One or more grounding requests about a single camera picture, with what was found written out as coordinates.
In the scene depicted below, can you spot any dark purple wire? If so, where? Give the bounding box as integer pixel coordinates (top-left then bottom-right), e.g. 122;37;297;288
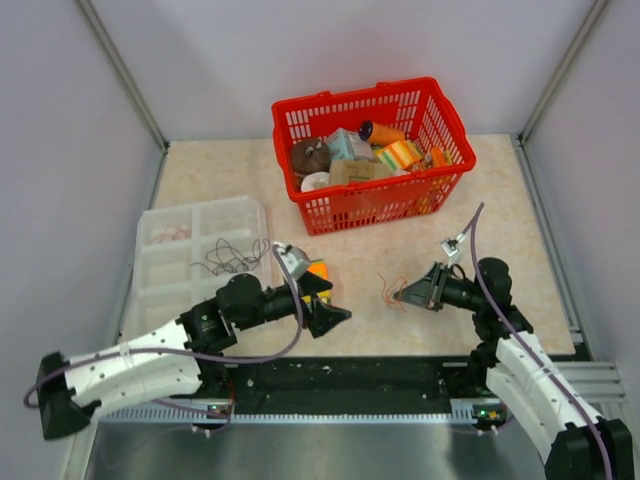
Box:
189;237;271;277

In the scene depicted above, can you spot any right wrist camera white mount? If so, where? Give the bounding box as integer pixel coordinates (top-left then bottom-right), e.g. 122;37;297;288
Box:
440;233;467;267

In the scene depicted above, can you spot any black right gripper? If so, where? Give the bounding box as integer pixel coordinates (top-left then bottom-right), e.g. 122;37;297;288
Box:
394;262;485;312

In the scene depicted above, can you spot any orange yellow sponge pack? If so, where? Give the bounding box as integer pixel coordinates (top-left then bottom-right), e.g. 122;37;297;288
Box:
308;259;332;305

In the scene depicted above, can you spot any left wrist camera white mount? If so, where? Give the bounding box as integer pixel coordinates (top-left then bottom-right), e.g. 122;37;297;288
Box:
272;242;311;280

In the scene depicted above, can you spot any brown cardboard box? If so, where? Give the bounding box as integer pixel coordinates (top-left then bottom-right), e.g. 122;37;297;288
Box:
329;160;391;186

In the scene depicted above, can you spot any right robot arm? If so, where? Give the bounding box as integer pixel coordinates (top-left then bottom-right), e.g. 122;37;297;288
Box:
392;257;636;479

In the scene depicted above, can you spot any orange bottle dark cap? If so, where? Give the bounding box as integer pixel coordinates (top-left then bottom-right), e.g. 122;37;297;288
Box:
358;120;406;146

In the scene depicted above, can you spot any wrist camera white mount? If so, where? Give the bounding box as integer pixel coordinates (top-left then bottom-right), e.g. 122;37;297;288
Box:
440;233;467;267
272;242;311;280

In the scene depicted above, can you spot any teal white box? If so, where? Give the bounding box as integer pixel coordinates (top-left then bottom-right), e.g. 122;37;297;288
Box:
326;128;376;162

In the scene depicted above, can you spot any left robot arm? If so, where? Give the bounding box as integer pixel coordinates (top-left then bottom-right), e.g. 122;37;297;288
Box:
29;272;352;441

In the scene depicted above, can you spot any yellow green striped sponge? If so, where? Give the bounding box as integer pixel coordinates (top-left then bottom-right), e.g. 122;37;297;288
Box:
376;140;424;172

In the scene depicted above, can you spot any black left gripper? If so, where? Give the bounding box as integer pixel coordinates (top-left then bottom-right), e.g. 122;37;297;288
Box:
235;270;350;336

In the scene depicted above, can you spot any red plastic basket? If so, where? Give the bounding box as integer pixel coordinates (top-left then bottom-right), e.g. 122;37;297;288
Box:
271;77;476;235

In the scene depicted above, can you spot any pink wire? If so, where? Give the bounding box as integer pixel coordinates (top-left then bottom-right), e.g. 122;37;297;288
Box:
148;224;192;245

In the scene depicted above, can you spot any white tape roll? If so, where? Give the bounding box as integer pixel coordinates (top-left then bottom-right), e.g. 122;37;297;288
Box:
300;171;330;193

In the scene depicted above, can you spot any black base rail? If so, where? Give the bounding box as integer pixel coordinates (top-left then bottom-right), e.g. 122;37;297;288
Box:
195;356;493;415

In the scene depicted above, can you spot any clear plastic compartment tray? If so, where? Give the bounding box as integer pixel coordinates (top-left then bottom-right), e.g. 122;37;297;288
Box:
121;196;272;340

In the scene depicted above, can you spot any orange small packet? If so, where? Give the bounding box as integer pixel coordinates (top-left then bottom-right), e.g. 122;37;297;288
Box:
422;146;453;169

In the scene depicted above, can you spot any brown round object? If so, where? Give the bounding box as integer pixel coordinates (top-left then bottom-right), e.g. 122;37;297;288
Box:
291;137;332;175

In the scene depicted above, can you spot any orange wire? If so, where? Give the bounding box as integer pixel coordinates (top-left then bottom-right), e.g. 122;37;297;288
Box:
377;272;409;315

